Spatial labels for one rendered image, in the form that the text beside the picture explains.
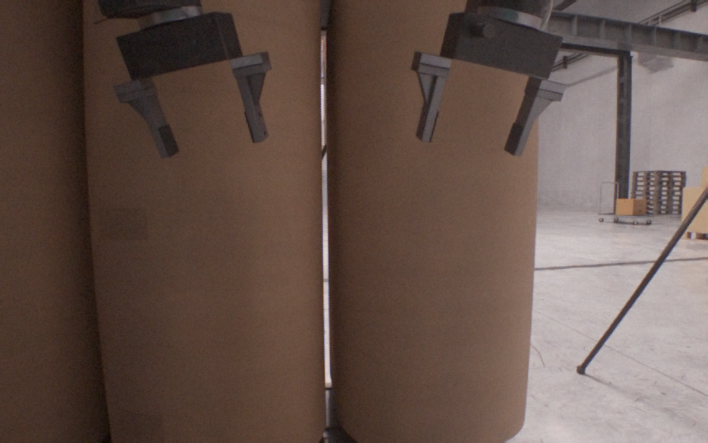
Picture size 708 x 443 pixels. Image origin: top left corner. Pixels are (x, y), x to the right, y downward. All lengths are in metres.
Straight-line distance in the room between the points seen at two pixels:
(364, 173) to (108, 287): 0.45
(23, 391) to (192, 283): 0.34
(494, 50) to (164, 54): 0.38
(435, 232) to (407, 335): 0.18
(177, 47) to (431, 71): 0.29
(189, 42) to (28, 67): 0.36
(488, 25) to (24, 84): 0.68
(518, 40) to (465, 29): 0.07
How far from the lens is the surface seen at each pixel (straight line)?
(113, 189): 0.63
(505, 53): 0.48
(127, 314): 0.65
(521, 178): 0.69
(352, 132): 0.65
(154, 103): 0.54
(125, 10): 0.44
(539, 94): 0.52
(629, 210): 9.00
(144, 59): 0.51
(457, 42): 0.46
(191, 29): 0.47
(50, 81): 0.79
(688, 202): 6.68
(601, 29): 12.45
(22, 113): 0.76
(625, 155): 13.27
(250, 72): 0.46
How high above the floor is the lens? 0.69
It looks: 5 degrees down
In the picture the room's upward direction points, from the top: straight up
